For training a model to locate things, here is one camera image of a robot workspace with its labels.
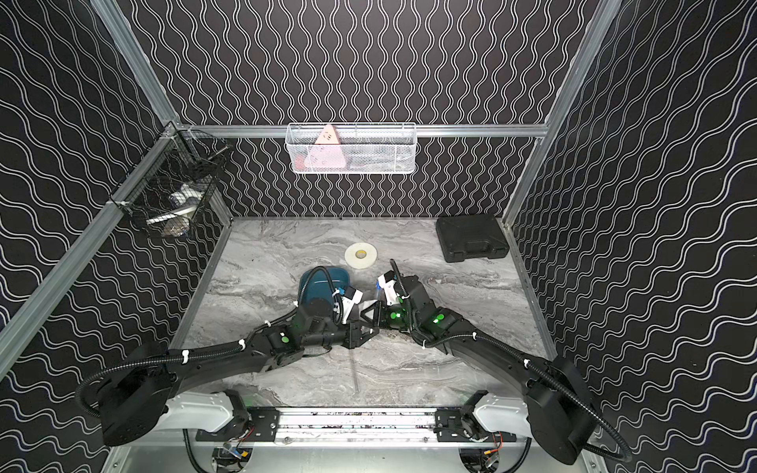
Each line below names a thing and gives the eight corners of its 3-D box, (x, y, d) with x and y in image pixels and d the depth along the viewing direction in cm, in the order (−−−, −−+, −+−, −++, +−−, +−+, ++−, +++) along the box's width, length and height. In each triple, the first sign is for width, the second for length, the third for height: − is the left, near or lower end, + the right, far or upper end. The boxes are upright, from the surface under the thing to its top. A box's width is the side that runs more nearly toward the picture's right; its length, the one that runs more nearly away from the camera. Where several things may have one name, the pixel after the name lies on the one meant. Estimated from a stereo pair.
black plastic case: (442, 265, 109) (445, 254, 104) (435, 225, 122) (438, 214, 117) (506, 265, 109) (512, 254, 104) (493, 225, 122) (497, 214, 117)
